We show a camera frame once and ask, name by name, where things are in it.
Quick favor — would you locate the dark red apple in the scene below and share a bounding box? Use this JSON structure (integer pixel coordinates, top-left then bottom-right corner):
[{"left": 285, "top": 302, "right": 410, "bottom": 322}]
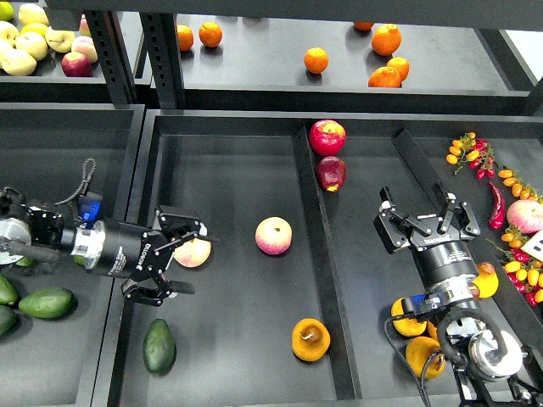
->
[{"left": 316, "top": 156, "right": 347, "bottom": 192}]

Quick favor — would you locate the black tray divider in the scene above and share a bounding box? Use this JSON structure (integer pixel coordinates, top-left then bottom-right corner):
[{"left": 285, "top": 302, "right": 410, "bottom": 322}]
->
[
  {"left": 393, "top": 129, "right": 542, "bottom": 352},
  {"left": 292, "top": 126, "right": 361, "bottom": 400}
]

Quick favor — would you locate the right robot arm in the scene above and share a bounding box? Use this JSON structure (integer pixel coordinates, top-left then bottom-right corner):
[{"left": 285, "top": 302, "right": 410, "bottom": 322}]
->
[{"left": 373, "top": 184, "right": 542, "bottom": 406}]

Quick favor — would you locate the pink apple right edge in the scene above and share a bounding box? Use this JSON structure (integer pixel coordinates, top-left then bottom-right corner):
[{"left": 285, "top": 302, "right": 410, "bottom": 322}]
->
[{"left": 506, "top": 199, "right": 542, "bottom": 234}]

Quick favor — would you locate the orange partly behind post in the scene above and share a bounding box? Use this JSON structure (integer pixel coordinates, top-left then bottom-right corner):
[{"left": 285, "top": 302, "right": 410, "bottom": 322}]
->
[{"left": 176, "top": 25, "right": 194, "bottom": 52}]

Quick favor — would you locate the upper cherry tomato bunch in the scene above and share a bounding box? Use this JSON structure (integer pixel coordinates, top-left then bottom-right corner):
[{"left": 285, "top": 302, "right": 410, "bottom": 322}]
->
[{"left": 445, "top": 132, "right": 496, "bottom": 180}]

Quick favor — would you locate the pink apple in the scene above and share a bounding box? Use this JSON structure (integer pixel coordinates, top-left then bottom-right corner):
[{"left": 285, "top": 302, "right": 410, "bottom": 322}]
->
[
  {"left": 255, "top": 216, "right": 293, "bottom": 255},
  {"left": 174, "top": 238, "right": 212, "bottom": 268}
]

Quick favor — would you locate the bright red apple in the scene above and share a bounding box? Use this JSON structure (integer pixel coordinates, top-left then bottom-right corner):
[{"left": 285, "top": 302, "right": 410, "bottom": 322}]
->
[{"left": 309, "top": 120, "right": 347, "bottom": 157}]

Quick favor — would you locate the orange front right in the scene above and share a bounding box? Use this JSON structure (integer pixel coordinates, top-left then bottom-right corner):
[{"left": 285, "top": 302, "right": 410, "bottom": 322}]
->
[{"left": 368, "top": 66, "right": 402, "bottom": 88}]

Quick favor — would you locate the black middle tray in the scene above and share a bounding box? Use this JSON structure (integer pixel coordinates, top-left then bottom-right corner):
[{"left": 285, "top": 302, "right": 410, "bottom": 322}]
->
[{"left": 104, "top": 111, "right": 542, "bottom": 406}]

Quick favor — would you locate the avocado at lower left edge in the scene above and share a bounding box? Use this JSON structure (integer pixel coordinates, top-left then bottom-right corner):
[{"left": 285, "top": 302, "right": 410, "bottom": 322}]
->
[{"left": 0, "top": 304, "right": 18, "bottom": 336}]

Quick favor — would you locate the black cable right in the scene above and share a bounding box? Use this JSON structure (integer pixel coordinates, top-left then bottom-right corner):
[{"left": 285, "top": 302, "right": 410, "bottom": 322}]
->
[{"left": 383, "top": 315, "right": 445, "bottom": 407}]

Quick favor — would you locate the cherry tomato bunch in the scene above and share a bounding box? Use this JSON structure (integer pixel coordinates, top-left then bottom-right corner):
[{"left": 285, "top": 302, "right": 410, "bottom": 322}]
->
[
  {"left": 445, "top": 132, "right": 496, "bottom": 180},
  {"left": 486, "top": 226, "right": 542, "bottom": 307}
]

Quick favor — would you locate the light green avocado lower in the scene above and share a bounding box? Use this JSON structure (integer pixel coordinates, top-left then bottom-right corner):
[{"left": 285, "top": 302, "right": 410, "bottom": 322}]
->
[{"left": 73, "top": 255, "right": 86, "bottom": 265}]

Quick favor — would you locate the lower cherry tomato bunch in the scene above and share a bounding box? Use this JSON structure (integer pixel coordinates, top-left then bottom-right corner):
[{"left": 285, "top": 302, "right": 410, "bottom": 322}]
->
[{"left": 486, "top": 226, "right": 542, "bottom": 307}]

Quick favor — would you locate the green avocado lying flat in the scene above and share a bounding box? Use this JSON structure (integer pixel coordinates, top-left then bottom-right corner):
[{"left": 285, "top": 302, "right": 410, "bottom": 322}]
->
[{"left": 19, "top": 287, "right": 75, "bottom": 319}]

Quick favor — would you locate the large orange upper right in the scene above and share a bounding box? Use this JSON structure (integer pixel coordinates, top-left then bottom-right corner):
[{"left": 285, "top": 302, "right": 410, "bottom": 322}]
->
[{"left": 372, "top": 24, "right": 402, "bottom": 57}]

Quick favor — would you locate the black tray divider right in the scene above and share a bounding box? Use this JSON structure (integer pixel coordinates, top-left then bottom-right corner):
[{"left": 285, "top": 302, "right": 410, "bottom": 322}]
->
[{"left": 393, "top": 129, "right": 542, "bottom": 352}]

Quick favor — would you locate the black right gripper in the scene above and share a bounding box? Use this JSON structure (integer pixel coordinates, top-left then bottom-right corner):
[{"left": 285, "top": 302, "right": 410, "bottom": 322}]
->
[{"left": 373, "top": 181, "right": 481, "bottom": 293}]

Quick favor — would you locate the right black shelf post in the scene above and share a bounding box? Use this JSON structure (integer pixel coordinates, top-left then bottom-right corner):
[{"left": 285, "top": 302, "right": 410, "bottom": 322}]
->
[{"left": 139, "top": 12, "right": 186, "bottom": 109}]

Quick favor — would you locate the black shelf post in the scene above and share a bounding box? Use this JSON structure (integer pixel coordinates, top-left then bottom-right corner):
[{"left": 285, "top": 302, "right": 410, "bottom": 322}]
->
[
  {"left": 84, "top": 10, "right": 137, "bottom": 104},
  {"left": 139, "top": 12, "right": 186, "bottom": 109}
]

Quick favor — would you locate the orange cherry tomato string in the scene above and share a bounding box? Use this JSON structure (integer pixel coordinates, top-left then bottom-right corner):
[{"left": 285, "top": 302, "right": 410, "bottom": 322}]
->
[{"left": 497, "top": 165, "right": 541, "bottom": 203}]

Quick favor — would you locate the orange right small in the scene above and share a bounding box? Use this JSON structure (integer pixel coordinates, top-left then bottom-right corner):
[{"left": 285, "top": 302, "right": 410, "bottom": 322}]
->
[{"left": 386, "top": 57, "right": 410, "bottom": 81}]

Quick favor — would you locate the white label card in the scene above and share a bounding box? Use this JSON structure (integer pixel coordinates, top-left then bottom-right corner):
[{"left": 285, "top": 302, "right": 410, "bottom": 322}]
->
[{"left": 522, "top": 230, "right": 543, "bottom": 261}]

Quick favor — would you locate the yellow pear bottom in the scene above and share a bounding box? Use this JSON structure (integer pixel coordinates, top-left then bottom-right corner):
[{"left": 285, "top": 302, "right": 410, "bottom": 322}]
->
[{"left": 406, "top": 336, "right": 445, "bottom": 379}]

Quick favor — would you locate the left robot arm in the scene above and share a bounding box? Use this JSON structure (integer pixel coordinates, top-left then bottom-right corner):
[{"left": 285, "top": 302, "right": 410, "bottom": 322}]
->
[{"left": 1, "top": 187, "right": 215, "bottom": 307}]

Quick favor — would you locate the black left tray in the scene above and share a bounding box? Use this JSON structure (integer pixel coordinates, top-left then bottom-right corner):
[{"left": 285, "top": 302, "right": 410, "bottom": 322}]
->
[{"left": 1, "top": 103, "right": 144, "bottom": 406}]

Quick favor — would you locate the black braided cable left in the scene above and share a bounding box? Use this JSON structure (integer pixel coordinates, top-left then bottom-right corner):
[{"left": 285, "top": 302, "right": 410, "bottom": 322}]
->
[{"left": 53, "top": 158, "right": 98, "bottom": 208}]

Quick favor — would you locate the black tray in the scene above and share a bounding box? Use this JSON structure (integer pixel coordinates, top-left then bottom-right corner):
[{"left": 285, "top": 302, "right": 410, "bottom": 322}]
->
[
  {"left": 1, "top": 103, "right": 144, "bottom": 406},
  {"left": 104, "top": 111, "right": 542, "bottom": 406}
]

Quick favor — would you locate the pink apple centre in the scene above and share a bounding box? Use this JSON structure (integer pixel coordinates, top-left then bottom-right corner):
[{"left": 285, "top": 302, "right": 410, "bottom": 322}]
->
[{"left": 255, "top": 216, "right": 293, "bottom": 255}]

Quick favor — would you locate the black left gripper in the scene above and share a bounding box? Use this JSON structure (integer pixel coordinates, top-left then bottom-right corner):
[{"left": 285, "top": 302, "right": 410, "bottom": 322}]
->
[{"left": 101, "top": 205, "right": 220, "bottom": 307}]

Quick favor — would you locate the orange centre shelf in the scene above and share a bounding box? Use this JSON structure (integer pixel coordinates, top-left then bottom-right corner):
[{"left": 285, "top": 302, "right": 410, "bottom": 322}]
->
[{"left": 304, "top": 47, "right": 329, "bottom": 75}]

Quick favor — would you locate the dark green avocado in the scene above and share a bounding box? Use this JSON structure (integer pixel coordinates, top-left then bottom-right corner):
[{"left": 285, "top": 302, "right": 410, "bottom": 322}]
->
[{"left": 143, "top": 318, "right": 176, "bottom": 374}]

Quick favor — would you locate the avocado at edge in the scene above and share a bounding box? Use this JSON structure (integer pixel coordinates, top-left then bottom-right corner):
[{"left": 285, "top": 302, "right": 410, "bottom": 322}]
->
[
  {"left": 0, "top": 304, "right": 18, "bottom": 336},
  {"left": 0, "top": 275, "right": 20, "bottom": 306}
]

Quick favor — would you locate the left black shelf post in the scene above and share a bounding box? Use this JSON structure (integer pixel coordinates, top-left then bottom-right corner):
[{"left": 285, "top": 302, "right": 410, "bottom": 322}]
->
[{"left": 84, "top": 10, "right": 137, "bottom": 104}]

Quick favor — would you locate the pink apple left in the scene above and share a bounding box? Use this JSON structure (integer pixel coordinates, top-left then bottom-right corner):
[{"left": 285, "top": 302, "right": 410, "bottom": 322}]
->
[{"left": 174, "top": 238, "right": 212, "bottom": 268}]

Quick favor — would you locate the black tray divider centre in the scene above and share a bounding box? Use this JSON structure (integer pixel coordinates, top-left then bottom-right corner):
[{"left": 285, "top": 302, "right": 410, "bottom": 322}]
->
[{"left": 292, "top": 126, "right": 361, "bottom": 400}]

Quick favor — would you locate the green avocado far left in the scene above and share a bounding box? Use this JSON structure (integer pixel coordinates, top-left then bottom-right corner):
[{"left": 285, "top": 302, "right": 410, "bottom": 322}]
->
[{"left": 15, "top": 257, "right": 36, "bottom": 267}]

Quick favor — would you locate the red chili pepper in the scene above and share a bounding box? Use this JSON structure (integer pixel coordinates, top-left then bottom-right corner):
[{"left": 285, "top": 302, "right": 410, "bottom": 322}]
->
[{"left": 488, "top": 181, "right": 506, "bottom": 230}]

